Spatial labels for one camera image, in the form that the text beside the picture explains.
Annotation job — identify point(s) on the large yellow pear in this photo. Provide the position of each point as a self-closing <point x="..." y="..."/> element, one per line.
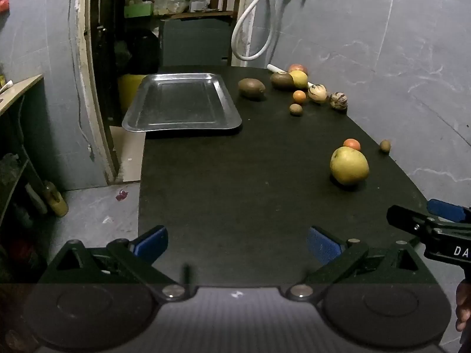
<point x="349" y="166"/>

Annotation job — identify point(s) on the beige counter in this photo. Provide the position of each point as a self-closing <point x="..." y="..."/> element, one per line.
<point x="18" y="93"/>

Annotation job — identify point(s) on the person's right hand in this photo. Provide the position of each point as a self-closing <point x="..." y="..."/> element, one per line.
<point x="464" y="307"/>

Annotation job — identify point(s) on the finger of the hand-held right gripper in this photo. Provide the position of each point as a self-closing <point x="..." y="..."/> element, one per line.
<point x="445" y="209"/>
<point x="404" y="218"/>

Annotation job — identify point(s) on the small brown kiwi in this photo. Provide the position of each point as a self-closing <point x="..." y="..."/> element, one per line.
<point x="385" y="146"/>
<point x="296" y="109"/>

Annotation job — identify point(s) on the large brown kiwi with sticker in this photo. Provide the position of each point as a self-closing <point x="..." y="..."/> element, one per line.
<point x="280" y="81"/>

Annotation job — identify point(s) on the white bottle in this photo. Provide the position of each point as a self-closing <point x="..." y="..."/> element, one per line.
<point x="36" y="198"/>

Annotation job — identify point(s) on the plain large brown kiwi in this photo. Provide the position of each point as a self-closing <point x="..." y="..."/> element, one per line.
<point x="251" y="89"/>

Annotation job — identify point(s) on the wooden board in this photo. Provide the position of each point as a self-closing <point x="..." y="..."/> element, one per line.
<point x="195" y="14"/>

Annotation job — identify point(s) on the white rod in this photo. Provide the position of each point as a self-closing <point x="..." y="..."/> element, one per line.
<point x="274" y="68"/>

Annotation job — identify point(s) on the small orange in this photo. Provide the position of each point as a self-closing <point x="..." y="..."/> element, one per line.
<point x="352" y="143"/>
<point x="299" y="96"/>

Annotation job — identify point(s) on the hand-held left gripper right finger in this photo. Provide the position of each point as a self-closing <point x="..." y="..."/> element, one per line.
<point x="323" y="247"/>

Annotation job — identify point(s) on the dark striped pepino melon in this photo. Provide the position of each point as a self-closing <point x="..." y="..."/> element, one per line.
<point x="338" y="101"/>

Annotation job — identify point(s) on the yellow jerrycan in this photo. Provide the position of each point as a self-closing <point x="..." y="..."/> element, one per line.
<point x="128" y="90"/>

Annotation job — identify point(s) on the red apple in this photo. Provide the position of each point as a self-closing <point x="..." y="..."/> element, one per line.
<point x="297" y="67"/>

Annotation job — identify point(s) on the red plastic bag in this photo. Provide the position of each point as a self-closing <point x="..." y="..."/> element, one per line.
<point x="3" y="3"/>

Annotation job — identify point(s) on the metal tray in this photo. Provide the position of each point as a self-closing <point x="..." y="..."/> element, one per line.
<point x="180" y="99"/>

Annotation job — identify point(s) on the green box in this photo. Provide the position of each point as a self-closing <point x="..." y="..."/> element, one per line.
<point x="139" y="10"/>

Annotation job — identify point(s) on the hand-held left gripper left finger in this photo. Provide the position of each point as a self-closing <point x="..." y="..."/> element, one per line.
<point x="152" y="242"/>

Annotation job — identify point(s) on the pale striped pepino melon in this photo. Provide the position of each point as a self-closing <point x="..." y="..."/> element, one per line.
<point x="317" y="93"/>

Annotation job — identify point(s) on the yellow lemon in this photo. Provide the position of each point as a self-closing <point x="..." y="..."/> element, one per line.
<point x="300" y="79"/>

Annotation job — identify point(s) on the black bag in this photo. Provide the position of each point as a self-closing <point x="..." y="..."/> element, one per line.
<point x="143" y="51"/>

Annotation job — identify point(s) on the yellow bottle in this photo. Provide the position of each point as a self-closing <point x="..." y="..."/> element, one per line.
<point x="57" y="200"/>

